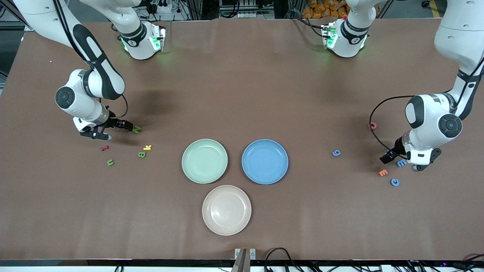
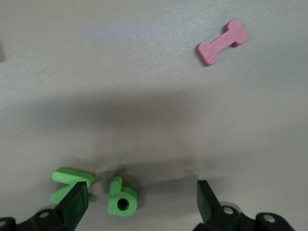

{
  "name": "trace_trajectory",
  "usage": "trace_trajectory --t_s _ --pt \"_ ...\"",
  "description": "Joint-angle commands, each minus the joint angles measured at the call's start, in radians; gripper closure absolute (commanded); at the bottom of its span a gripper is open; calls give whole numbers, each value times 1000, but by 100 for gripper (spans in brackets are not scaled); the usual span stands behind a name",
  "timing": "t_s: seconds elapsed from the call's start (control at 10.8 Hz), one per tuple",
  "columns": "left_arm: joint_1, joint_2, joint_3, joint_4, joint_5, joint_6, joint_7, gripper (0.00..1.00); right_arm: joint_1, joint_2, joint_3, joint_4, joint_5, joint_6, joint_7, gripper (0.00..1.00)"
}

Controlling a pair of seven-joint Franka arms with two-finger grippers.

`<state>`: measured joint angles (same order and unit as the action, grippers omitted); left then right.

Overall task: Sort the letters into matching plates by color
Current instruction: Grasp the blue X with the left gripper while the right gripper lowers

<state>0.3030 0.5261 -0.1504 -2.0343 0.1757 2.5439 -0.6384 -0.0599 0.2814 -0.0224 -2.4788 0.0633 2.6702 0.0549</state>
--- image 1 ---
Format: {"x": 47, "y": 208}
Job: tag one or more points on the blue foam letter E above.
{"x": 399, "y": 163}

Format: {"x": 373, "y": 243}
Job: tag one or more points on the metal mounting bracket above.
{"x": 237, "y": 253}

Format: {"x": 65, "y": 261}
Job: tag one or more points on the orange foam letter E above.
{"x": 381, "y": 173}

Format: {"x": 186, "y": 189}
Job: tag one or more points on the blue plate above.
{"x": 264, "y": 161}

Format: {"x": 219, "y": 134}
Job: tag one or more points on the white power strip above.
{"x": 249, "y": 16}

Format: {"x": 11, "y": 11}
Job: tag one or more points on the green foam letter N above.
{"x": 137, "y": 129}

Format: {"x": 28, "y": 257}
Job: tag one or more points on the pale green plate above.
{"x": 204, "y": 161}

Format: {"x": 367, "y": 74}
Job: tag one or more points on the pale pink plate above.
{"x": 227, "y": 210}

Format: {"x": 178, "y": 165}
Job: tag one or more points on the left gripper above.
{"x": 398, "y": 146}

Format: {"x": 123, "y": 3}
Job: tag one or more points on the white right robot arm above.
{"x": 75, "y": 107}

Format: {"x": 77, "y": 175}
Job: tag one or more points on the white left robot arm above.
{"x": 427, "y": 124}

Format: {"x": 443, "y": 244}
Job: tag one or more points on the aluminium frame bar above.
{"x": 29, "y": 27}

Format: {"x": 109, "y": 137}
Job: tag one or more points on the power strip with plugs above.
{"x": 163, "y": 6}

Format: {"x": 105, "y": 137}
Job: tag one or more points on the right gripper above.
{"x": 114, "y": 122}

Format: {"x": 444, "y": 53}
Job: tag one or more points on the pile of orange objects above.
{"x": 321, "y": 9}

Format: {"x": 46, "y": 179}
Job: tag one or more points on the pink-red foam letter Q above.
{"x": 375, "y": 127}

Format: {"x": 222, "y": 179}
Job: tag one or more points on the blue foam letter G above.
{"x": 392, "y": 183}

